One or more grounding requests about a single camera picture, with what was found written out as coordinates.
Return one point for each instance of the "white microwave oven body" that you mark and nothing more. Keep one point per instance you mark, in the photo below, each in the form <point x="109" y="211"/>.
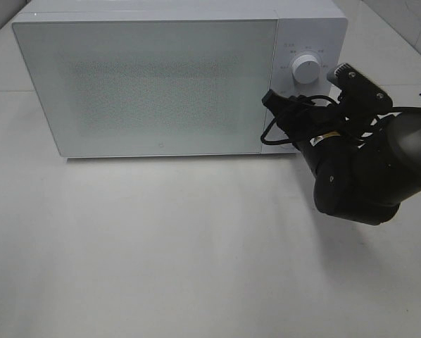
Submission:
<point x="318" y="27"/>

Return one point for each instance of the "white microwave door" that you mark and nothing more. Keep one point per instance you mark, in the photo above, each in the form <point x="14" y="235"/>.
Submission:
<point x="119" y="89"/>

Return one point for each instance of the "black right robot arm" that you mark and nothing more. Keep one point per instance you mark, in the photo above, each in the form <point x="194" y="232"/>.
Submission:
<point x="365" y="162"/>

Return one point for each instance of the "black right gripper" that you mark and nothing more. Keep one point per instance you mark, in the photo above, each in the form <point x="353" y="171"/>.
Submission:
<point x="305" y="120"/>

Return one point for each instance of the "upper white control knob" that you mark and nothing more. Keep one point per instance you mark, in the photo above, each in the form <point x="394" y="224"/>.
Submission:
<point x="306" y="68"/>

